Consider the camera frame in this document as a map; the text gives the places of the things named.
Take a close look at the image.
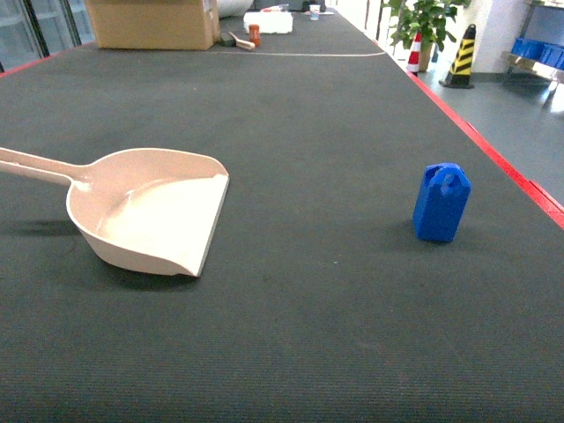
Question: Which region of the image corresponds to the orange canister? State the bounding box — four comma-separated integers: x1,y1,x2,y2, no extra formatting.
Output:
249,24,261,48

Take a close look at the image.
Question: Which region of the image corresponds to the potted green plant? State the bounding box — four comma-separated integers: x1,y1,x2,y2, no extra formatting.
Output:
382,0,471,72

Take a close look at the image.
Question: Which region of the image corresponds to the beige plastic dustpan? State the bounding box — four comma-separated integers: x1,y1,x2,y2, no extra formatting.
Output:
1,148,229,278

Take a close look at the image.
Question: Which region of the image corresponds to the black yellow traffic cone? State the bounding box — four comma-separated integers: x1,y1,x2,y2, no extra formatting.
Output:
440,24,477,89

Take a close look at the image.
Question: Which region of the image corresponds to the blue plastic jug part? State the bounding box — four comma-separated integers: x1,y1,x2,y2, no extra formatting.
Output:
412,162,472,242

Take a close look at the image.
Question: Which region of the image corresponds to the stainless steel shelf rack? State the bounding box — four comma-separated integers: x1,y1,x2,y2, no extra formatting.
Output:
501,1,563,85

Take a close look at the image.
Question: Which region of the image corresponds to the white paper cup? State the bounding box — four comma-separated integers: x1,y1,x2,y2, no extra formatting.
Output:
309,4,321,21

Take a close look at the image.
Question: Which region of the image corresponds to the red white traffic cone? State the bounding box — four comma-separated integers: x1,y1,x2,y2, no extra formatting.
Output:
406,33,422,76

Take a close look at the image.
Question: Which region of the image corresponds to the white foam block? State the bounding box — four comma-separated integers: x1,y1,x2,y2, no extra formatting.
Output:
243,11,293,34

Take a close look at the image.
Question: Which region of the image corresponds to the cardboard box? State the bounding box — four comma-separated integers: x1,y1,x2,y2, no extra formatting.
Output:
85,1,219,50

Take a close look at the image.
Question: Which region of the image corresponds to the blue plastic bin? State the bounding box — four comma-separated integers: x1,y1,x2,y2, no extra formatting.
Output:
511,37,545,61
538,43,564,71

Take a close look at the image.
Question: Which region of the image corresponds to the wooden handled brush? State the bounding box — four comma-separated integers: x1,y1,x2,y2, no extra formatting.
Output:
219,32,256,51

